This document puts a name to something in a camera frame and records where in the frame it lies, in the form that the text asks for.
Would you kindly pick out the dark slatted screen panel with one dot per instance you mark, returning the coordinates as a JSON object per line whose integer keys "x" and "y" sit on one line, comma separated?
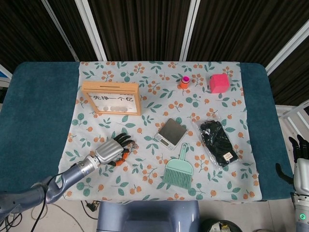
{"x": 241, "y": 29}
{"x": 72, "y": 19}
{"x": 140, "y": 29}
{"x": 294, "y": 82}
{"x": 24, "y": 29}

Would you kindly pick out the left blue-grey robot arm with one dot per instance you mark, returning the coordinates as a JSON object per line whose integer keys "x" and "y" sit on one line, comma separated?
{"x": 72, "y": 174}

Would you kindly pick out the silver digital pocket scale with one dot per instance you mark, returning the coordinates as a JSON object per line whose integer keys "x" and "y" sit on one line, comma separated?
{"x": 171, "y": 130}

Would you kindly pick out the mint green hand brush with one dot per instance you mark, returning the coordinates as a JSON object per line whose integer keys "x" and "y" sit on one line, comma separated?
{"x": 178, "y": 166}

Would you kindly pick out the black gloves in plastic bag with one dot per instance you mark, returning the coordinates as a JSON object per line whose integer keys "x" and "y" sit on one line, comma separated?
{"x": 217, "y": 142}

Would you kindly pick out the pink foam cube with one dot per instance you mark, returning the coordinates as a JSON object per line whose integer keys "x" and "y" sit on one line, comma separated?
{"x": 218, "y": 83}

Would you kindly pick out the blue-grey robot torso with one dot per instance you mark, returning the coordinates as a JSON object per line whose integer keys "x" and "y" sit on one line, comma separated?
{"x": 144, "y": 217}

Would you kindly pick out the orange cylinder pink cap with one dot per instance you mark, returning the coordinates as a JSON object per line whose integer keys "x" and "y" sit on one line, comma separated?
{"x": 184, "y": 84}

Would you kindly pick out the white blue board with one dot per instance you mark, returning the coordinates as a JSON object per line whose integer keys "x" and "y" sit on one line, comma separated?
{"x": 3, "y": 75}

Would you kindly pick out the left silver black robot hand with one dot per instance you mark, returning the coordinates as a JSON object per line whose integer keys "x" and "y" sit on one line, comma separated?
{"x": 108, "y": 151}

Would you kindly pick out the white metal rack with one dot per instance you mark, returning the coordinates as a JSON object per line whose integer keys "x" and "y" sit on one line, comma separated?
{"x": 292, "y": 113}

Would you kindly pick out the white screen frame post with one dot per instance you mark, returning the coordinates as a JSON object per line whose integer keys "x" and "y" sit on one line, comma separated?
{"x": 287, "y": 55}
{"x": 91, "y": 29}
{"x": 61, "y": 29}
{"x": 190, "y": 29}

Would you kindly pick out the teal velvet table cover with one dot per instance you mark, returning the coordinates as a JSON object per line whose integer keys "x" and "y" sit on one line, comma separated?
{"x": 36, "y": 108}

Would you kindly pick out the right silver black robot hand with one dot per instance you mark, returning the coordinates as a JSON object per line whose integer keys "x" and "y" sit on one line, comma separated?
{"x": 301, "y": 174}

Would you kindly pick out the wooden coin box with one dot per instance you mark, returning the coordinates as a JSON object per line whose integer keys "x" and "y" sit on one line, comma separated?
{"x": 108, "y": 86}

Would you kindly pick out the floral leaf berry tablecloth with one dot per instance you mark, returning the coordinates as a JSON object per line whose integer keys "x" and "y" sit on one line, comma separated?
{"x": 149, "y": 108}

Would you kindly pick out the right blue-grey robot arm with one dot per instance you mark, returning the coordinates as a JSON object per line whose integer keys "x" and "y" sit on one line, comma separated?
{"x": 301, "y": 212}

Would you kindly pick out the black trash bin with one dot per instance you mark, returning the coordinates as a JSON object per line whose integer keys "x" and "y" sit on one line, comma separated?
{"x": 207, "y": 224}

